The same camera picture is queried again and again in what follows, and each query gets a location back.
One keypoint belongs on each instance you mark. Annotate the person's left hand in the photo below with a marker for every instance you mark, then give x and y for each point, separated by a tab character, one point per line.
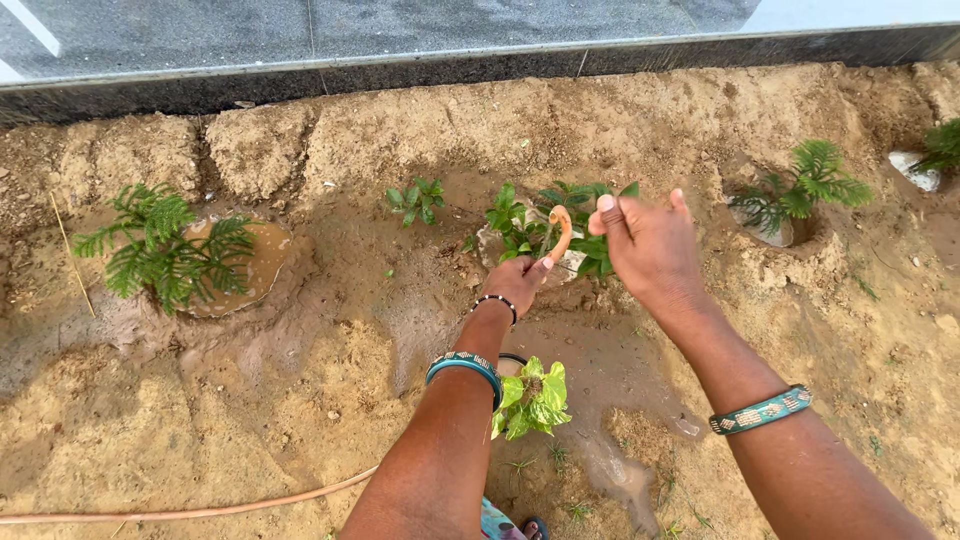
511	283

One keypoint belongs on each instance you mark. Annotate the person's right hand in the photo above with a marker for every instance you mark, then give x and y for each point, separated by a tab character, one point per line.
654	251

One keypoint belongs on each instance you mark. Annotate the white plastic root bag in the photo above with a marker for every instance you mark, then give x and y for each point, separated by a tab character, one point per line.
489	251

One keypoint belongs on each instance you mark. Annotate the dark green leafy plant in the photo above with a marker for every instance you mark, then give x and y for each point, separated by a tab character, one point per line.
517	225

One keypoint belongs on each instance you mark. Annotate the black plant pot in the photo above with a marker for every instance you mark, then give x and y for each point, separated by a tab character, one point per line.
513	356

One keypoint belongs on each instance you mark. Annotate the teal studded bangle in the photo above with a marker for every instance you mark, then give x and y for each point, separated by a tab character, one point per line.
469	367
761	411

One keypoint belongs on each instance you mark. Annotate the light green pothos plant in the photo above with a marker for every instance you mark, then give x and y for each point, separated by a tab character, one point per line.
534	397

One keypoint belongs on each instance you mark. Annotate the grey plastic root bag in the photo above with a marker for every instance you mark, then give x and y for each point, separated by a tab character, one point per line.
769	231

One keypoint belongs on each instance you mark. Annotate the small dark green seedling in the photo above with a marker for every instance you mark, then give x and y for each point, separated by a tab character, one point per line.
416	201

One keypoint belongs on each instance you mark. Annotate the pine sapling with grey bag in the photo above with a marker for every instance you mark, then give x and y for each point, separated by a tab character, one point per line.
814	180

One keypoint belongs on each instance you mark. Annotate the small grass weed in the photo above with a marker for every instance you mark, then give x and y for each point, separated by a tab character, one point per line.
558	454
519	465
578	511

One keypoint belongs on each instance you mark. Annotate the person's colourful garment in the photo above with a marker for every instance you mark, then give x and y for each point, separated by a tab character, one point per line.
495	521

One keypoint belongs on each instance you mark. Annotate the person's foot in black sandal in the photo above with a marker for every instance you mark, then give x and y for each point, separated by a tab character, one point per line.
534	529

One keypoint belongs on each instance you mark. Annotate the dark stone kerb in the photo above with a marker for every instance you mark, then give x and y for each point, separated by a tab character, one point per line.
375	71

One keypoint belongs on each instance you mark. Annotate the crumpled white root bag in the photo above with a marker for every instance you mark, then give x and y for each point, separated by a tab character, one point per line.
913	171

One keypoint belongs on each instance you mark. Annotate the pine sapling with white bag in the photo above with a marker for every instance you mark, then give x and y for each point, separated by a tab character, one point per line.
943	146

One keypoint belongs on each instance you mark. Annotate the large pine sapling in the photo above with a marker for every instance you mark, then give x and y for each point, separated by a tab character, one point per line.
161	251

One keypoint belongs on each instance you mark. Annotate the thin dry straw stick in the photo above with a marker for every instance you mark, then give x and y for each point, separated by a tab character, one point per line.
71	255

